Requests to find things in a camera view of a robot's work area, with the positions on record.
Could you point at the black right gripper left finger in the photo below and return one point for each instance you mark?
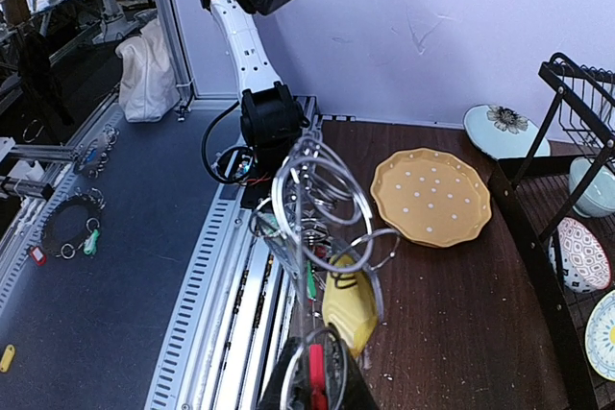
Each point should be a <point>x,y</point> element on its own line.
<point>287,386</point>

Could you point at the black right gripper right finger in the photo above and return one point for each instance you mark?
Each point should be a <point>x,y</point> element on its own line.
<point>348,388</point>

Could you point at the green tagged key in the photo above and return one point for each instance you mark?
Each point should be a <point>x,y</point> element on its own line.
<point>265,226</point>

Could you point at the red handled keyring with keys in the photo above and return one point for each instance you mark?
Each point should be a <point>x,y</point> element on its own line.
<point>319,204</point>

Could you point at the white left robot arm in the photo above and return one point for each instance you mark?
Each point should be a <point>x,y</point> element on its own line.
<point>235,19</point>

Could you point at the spare keyring on floor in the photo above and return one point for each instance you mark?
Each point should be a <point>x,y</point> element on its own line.
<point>93,157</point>
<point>72,227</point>

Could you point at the yellow dotted plate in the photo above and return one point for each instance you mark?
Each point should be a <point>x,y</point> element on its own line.
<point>432,198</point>

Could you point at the pink patterned bowl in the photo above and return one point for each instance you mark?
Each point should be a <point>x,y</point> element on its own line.
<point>585,267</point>

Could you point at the yellow key tag on floor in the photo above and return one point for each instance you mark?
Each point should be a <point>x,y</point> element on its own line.
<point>7,358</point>

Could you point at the light blue plate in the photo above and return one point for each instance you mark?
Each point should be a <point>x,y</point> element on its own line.
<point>499,132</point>

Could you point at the white tote bag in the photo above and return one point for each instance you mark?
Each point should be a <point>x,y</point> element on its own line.
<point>147,88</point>

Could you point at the black wire dish rack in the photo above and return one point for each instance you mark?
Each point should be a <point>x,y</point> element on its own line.
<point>537,191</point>

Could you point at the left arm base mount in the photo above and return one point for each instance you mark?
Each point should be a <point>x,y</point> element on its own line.
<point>271,121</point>

